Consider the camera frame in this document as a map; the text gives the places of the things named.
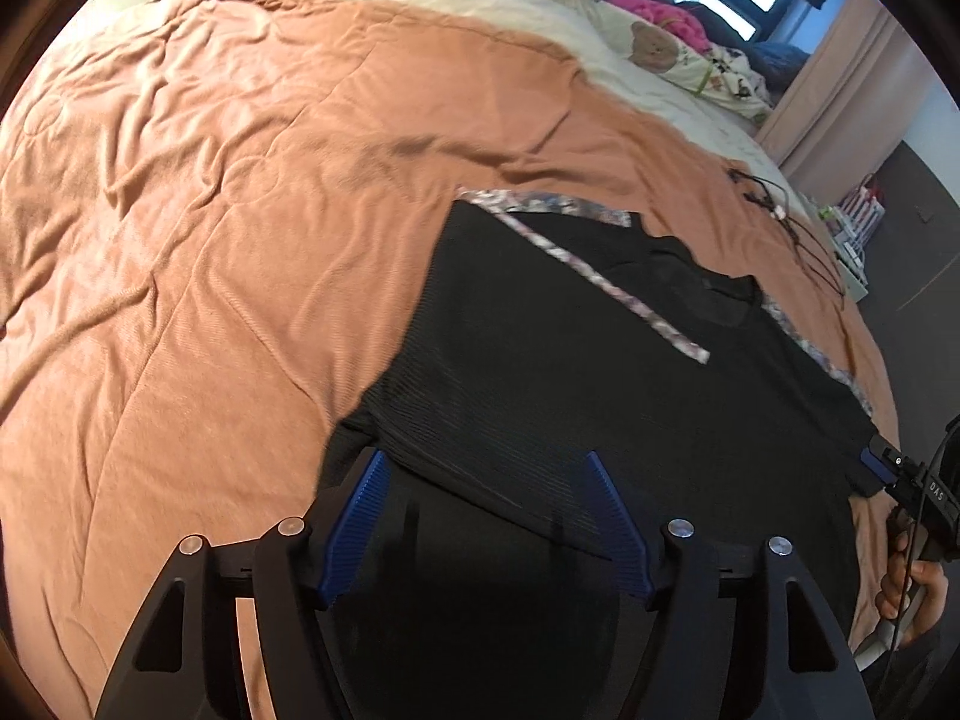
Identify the black shirt with floral trim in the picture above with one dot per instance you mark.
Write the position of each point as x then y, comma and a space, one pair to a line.
600, 375

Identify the pale pink curtain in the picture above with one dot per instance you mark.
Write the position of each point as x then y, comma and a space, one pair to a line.
832, 105

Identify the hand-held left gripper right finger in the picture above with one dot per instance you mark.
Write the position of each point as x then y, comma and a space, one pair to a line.
619, 532

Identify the orange blanket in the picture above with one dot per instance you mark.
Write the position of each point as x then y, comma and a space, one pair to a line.
225, 240

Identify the person's right hand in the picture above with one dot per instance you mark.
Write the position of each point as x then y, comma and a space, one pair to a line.
919, 592

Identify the teddy bear print pillow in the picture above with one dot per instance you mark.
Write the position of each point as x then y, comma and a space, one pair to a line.
720, 75

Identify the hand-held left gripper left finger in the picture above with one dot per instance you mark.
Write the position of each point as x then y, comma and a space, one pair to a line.
356, 525

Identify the pink cloth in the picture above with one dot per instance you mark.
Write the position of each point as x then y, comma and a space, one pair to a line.
660, 11

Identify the small storage rack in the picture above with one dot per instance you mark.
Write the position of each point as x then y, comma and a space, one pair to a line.
855, 240

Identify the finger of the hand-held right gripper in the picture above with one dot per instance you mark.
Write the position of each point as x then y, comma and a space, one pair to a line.
879, 463

